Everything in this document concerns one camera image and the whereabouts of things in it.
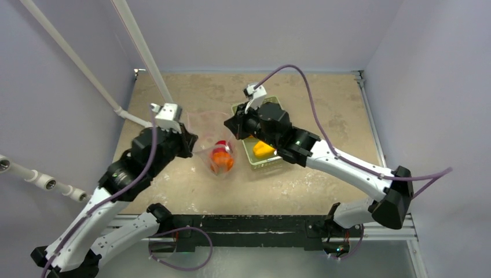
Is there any yellow bell pepper toy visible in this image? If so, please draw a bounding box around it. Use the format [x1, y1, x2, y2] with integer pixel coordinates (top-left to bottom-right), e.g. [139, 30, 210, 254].
[252, 141, 276, 159]

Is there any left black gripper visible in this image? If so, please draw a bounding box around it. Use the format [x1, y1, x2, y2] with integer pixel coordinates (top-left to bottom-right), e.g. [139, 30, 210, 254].
[150, 120, 199, 177]

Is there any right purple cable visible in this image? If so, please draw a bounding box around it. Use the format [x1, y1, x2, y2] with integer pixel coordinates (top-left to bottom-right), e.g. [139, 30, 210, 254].
[254, 64, 453, 200]

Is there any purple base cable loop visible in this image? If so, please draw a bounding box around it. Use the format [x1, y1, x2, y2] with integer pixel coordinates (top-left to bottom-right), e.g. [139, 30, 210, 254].
[148, 227, 213, 272]

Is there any light green plastic basket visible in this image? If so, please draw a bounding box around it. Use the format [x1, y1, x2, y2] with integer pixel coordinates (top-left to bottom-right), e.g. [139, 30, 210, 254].
[230, 95, 286, 172]

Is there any white PVC pipe frame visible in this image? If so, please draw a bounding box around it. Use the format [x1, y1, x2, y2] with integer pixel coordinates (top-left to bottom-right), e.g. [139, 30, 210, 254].
[0, 0, 173, 203]

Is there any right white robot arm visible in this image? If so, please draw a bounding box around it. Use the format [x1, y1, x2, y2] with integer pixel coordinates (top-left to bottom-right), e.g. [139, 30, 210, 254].
[224, 103, 413, 236]

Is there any clear pink zip bag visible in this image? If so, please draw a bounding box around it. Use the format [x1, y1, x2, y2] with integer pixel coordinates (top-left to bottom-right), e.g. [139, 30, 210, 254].
[186, 111, 236, 178]

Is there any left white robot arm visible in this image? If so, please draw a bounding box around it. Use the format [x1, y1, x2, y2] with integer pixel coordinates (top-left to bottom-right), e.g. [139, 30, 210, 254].
[31, 123, 199, 277]

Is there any red tomato toy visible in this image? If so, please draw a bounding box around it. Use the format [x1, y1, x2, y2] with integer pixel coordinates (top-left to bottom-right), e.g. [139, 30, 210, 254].
[212, 140, 231, 153]

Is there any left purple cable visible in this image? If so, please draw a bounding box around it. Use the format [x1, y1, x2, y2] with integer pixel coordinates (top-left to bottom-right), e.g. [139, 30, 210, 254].
[39, 105, 159, 278]

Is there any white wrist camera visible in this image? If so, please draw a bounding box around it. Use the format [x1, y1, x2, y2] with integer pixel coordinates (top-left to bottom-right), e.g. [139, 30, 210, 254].
[244, 83, 267, 114]
[150, 103, 182, 133]

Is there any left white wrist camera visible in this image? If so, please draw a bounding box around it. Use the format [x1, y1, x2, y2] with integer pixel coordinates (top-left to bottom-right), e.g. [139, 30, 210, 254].
[150, 103, 182, 133]

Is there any orange fruit toy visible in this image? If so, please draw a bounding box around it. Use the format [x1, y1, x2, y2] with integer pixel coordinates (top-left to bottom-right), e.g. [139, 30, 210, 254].
[210, 152, 234, 174]

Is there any aluminium frame rail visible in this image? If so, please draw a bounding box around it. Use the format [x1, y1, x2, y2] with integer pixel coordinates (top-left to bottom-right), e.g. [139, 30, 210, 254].
[353, 69, 428, 278]

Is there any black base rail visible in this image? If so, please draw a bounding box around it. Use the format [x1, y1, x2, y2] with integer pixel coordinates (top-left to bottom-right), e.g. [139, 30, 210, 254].
[149, 214, 362, 254]

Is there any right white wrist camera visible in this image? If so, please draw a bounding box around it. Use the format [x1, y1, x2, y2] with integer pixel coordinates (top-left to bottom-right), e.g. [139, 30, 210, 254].
[244, 83, 267, 114]

